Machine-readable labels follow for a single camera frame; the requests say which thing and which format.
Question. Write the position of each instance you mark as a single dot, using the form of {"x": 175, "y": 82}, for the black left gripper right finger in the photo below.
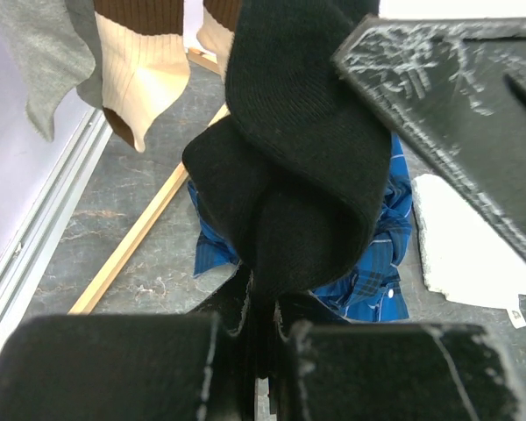
{"x": 330, "y": 369}

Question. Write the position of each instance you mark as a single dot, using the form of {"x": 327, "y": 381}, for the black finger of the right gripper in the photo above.
{"x": 455, "y": 93}

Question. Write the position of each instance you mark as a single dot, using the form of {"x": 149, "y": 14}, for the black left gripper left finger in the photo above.
{"x": 192, "y": 366}

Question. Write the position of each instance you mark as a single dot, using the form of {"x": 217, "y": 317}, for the black white striped sock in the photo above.
{"x": 294, "y": 176}

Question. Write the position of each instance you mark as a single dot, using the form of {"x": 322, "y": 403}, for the blue plaid shirt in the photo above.
{"x": 371, "y": 291}

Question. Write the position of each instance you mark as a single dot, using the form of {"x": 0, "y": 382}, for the white folded towel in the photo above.
{"x": 463, "y": 258}

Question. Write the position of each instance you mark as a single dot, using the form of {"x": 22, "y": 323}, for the brown cream striped sock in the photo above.
{"x": 144, "y": 64}

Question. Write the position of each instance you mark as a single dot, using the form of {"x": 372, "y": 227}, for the grey white striped sock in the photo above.
{"x": 56, "y": 47}

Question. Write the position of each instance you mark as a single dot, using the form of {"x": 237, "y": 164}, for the wooden drying rack frame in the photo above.
{"x": 147, "y": 220}

